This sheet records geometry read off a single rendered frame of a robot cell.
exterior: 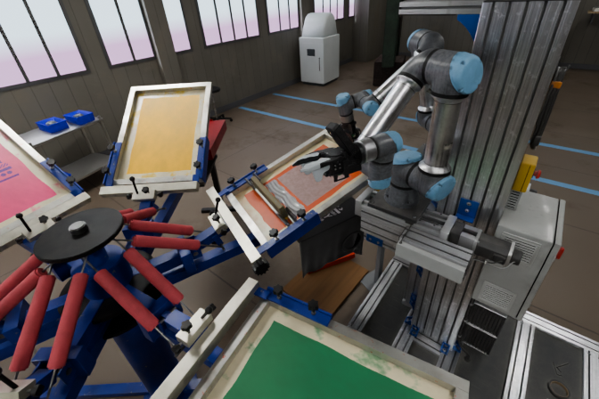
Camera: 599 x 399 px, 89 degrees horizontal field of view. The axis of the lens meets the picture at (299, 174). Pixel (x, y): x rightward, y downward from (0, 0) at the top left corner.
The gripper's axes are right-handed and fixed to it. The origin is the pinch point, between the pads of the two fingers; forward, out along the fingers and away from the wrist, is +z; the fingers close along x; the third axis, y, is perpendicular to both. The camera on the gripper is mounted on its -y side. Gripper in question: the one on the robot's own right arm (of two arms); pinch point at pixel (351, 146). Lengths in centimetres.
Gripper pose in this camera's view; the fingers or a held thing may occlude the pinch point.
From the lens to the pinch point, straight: 187.1
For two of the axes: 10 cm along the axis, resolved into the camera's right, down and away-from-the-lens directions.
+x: 8.0, -5.4, 2.6
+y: 5.2, 4.2, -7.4
